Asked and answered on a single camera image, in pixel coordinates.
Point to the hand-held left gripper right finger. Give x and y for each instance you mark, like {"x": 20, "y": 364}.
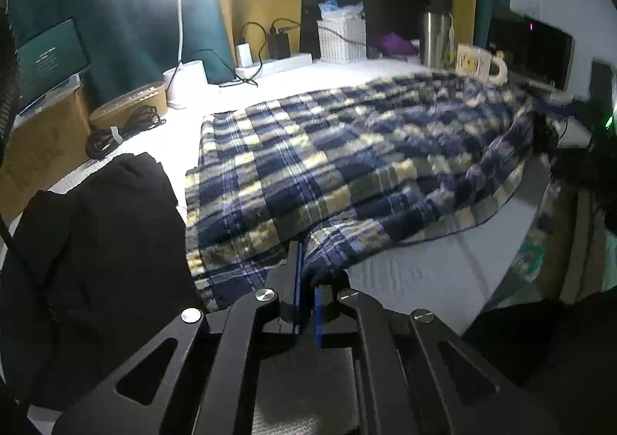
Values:
{"x": 318, "y": 314}

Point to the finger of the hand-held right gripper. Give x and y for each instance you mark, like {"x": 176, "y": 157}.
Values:
{"x": 544, "y": 136}

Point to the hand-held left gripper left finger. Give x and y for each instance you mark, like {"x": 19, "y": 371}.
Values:
{"x": 299, "y": 280}

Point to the plaid pants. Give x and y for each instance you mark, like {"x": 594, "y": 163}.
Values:
{"x": 337, "y": 165}

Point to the black pants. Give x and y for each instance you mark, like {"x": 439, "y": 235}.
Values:
{"x": 96, "y": 247}

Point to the black computer tower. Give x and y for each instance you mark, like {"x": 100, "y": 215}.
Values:
{"x": 544, "y": 49}

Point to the white mug with yellow print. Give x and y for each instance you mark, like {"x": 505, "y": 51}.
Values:
{"x": 472, "y": 61}

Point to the steel tumbler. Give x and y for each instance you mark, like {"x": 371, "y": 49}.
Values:
{"x": 434, "y": 39}

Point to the purple cloth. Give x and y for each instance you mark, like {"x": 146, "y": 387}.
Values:
{"x": 393, "y": 42}

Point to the white power strip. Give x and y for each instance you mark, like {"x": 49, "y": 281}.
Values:
{"x": 284, "y": 64}

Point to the white woven basket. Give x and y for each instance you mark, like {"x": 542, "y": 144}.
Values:
{"x": 337, "y": 42}

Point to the white desk lamp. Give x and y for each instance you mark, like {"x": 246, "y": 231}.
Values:
{"x": 185, "y": 78}

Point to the white charger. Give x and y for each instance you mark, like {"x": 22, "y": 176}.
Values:
{"x": 243, "y": 54}

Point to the black charger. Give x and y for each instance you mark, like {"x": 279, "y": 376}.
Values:
{"x": 278, "y": 44}

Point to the blue face masks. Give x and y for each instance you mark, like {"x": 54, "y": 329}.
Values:
{"x": 337, "y": 10}

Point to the beige lidded food container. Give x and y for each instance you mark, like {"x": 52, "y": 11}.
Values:
{"x": 130, "y": 102}

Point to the cardboard box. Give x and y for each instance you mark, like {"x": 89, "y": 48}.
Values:
{"x": 43, "y": 150}

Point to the white tablet stand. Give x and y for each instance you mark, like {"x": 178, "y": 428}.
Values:
{"x": 62, "y": 88}

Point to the tablet with green screen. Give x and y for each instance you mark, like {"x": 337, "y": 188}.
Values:
{"x": 48, "y": 59}

